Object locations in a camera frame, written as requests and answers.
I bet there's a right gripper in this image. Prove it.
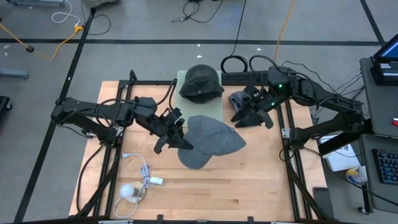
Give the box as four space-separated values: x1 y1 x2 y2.
230 83 278 129

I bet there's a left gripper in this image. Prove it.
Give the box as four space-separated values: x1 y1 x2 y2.
146 108 194 156

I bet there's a dark green bucket hat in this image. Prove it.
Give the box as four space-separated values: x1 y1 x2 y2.
178 63 225 105

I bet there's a black perforated panel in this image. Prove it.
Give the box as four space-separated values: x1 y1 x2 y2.
222 70 271 85

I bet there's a green perforated metal shelf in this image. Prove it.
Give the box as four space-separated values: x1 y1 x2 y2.
175 70 224 125

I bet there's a white bulb table lamp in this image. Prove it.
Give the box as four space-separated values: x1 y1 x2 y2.
119 181 146 205

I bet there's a white box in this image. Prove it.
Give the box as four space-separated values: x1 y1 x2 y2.
320 138 361 173

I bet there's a black phone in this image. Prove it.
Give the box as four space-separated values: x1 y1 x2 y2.
312 187 335 219

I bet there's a white canister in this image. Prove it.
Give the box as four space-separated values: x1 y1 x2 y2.
345 165 369 185

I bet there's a grey desk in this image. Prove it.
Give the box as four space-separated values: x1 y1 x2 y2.
359 57 398 215

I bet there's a black box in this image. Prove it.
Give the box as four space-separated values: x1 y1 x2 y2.
369 59 398 87

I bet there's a black keyboard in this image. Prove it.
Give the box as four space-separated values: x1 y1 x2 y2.
371 148 398 185

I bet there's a laptop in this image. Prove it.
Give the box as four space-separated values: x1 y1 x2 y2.
372 33 398 63

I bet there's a black caster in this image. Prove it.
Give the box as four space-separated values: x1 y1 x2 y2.
0 95 13 119

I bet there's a grey floor bar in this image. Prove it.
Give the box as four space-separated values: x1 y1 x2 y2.
0 68 30 80

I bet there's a white lamp cable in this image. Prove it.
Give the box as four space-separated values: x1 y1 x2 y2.
112 152 165 219

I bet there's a black hanging cable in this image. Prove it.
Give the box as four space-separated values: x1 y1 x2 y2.
220 0 249 74

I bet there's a black aluminium frame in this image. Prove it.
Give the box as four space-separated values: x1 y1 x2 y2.
74 68 338 224

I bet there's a yellow hanging cord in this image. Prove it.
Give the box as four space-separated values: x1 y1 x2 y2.
272 0 296 68

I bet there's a black floor cable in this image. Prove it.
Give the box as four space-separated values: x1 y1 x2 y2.
170 0 225 24

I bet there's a yellow floor cable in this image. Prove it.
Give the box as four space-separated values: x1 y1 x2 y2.
0 22 84 60

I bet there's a white floor cable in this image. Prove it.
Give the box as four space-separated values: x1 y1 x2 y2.
51 0 82 26

